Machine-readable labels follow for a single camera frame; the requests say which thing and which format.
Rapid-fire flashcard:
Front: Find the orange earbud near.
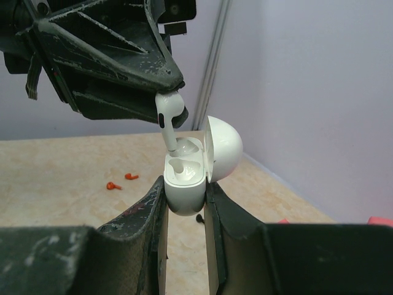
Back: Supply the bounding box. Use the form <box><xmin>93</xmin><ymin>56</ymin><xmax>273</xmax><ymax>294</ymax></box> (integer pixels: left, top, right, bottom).
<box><xmin>106</xmin><ymin>182</ymin><xmax>122</xmax><ymax>190</ymax></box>

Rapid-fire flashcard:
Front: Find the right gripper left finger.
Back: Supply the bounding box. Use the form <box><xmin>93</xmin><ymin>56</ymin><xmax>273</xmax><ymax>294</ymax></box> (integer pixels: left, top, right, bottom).
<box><xmin>1</xmin><ymin>177</ymin><xmax>168</xmax><ymax>294</ymax></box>

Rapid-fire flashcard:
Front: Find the orange earbud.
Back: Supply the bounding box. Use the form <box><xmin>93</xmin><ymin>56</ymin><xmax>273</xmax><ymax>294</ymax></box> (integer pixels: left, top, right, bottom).
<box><xmin>106</xmin><ymin>182</ymin><xmax>122</xmax><ymax>190</ymax></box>
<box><xmin>124</xmin><ymin>173</ymin><xmax>139</xmax><ymax>180</ymax></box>

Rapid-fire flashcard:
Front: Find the white earbud charging case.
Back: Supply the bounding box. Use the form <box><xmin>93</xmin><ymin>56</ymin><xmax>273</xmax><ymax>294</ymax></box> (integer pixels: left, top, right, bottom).
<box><xmin>163</xmin><ymin>116</ymin><xmax>243</xmax><ymax>216</ymax></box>

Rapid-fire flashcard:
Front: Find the orange earbud far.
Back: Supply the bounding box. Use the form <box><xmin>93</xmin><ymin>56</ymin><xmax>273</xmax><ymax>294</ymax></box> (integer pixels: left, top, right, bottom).
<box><xmin>124</xmin><ymin>173</ymin><xmax>139</xmax><ymax>180</ymax></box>

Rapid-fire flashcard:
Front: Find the left aluminium frame post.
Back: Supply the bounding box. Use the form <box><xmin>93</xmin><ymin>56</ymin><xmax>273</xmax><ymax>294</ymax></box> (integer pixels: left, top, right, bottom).
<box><xmin>191</xmin><ymin>0</ymin><xmax>233</xmax><ymax>131</ymax></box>

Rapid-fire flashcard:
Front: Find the black earbud near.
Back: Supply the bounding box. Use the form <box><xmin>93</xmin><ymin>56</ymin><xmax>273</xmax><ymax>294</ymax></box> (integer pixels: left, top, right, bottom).
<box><xmin>196</xmin><ymin>214</ymin><xmax>204</xmax><ymax>224</ymax></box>

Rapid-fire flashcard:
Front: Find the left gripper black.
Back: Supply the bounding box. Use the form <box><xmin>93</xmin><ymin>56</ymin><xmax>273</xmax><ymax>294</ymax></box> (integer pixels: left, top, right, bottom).
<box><xmin>1</xmin><ymin>1</ymin><xmax>197</xmax><ymax>124</ymax></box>

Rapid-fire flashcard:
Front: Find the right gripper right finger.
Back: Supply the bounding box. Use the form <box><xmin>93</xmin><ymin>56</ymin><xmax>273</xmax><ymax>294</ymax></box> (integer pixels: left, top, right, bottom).
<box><xmin>204</xmin><ymin>183</ymin><xmax>392</xmax><ymax>294</ymax></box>

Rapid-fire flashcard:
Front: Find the white earbud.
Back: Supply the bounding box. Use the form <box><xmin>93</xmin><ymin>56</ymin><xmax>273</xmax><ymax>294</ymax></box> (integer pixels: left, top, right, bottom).
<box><xmin>155</xmin><ymin>91</ymin><xmax>185</xmax><ymax>152</ymax></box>

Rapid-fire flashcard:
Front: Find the crumpled pink printed cloth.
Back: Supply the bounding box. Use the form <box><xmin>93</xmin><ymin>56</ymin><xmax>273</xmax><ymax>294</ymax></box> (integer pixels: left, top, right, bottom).
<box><xmin>278</xmin><ymin>216</ymin><xmax>392</xmax><ymax>229</ymax></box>

